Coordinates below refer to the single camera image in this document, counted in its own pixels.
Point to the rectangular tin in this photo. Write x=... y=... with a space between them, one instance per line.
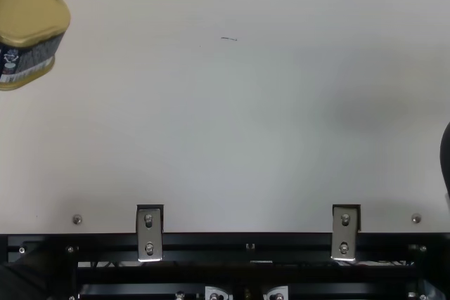
x=28 y=8

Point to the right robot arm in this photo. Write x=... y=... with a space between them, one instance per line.
x=445 y=159

